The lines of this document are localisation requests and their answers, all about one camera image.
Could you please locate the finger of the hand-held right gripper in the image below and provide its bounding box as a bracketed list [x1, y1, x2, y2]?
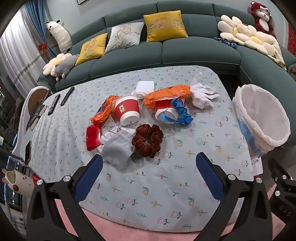
[268, 157, 296, 197]

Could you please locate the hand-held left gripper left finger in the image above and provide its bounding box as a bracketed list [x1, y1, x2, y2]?
[26, 153, 104, 241]

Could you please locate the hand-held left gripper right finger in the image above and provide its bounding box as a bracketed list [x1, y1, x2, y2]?
[195, 152, 272, 241]

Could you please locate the bin with white liner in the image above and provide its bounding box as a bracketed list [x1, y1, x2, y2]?
[232, 84, 291, 158]

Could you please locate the red and white paper cup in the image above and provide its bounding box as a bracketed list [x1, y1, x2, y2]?
[111, 95, 141, 123]
[154, 98, 183, 124]

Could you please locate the large orange plastic bag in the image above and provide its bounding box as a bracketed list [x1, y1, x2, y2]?
[143, 85, 191, 109]

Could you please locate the white paper sheet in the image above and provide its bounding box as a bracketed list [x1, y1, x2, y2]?
[250, 155, 263, 177]

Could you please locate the red packet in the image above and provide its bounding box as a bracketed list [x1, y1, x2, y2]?
[86, 125, 102, 151]

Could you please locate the grey face mask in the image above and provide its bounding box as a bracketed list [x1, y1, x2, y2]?
[100, 128, 137, 171]

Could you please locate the floral light blue tablecloth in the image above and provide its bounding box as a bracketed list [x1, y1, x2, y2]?
[30, 65, 255, 233]

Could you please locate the dark red velvet scrunchie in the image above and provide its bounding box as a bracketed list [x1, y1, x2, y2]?
[131, 124, 164, 159]

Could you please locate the black phone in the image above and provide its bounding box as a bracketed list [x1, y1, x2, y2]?
[24, 140, 32, 165]

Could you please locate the small orange plastic bag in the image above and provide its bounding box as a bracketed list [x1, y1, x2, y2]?
[90, 95, 122, 126]

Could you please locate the white deer mug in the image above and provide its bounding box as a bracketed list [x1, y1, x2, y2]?
[2, 169, 35, 197]

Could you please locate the black notebook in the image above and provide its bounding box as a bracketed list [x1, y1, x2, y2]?
[26, 105, 50, 131]

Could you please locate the white side table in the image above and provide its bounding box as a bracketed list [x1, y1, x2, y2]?
[10, 86, 55, 167]

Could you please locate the black remote control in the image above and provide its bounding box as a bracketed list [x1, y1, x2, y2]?
[47, 94, 61, 115]
[60, 87, 75, 106]

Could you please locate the white glove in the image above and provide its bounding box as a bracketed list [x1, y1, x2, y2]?
[190, 84, 220, 109]
[190, 72, 205, 90]

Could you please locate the dark green sofa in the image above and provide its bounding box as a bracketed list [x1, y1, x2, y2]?
[37, 1, 296, 149]

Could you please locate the small yellow embroidered cushion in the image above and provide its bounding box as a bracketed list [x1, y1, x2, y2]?
[75, 33, 108, 66]

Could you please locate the blue patterned cloth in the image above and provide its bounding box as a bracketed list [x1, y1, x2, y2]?
[214, 37, 238, 49]

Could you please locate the red curtain bow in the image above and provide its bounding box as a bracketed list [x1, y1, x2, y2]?
[38, 42, 49, 56]

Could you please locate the grey embroidered cushion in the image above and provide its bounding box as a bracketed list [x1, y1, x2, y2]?
[105, 22, 145, 54]

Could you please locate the white sheer curtain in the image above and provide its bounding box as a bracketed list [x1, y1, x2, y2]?
[0, 9, 50, 98]

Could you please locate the panda plush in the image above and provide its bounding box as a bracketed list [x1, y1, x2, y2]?
[45, 20, 73, 54]

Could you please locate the red monkey plush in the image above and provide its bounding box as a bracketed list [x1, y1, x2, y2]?
[248, 2, 277, 39]

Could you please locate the large yellow embroidered cushion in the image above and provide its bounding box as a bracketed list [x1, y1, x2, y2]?
[143, 10, 188, 42]

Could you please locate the blue curtain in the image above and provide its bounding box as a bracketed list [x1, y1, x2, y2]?
[24, 0, 60, 58]

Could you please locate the red wall hanging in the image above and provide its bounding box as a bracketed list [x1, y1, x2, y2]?
[288, 23, 296, 56]

